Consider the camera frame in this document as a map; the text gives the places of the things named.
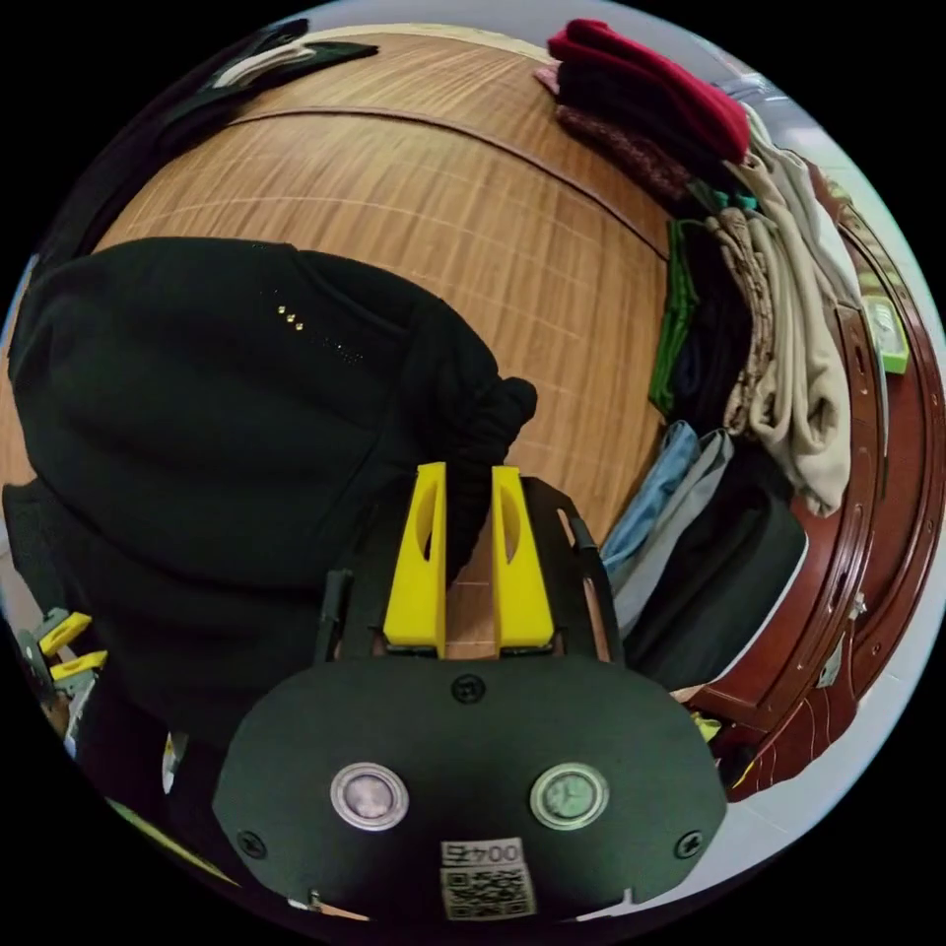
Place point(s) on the black pants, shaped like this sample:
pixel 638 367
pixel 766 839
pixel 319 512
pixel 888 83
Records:
pixel 222 414

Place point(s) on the pile of clothes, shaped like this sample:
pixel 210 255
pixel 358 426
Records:
pixel 746 310

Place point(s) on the black and beige garment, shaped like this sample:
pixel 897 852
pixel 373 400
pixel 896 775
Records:
pixel 281 55

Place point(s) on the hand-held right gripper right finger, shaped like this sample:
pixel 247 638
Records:
pixel 523 591

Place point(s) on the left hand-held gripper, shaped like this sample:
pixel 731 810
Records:
pixel 40 676

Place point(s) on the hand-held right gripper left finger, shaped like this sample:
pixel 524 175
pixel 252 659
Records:
pixel 414 591

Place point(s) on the bed with woven mat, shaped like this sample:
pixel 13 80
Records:
pixel 443 222

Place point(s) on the green box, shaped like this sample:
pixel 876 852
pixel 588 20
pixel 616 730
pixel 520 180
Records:
pixel 887 336

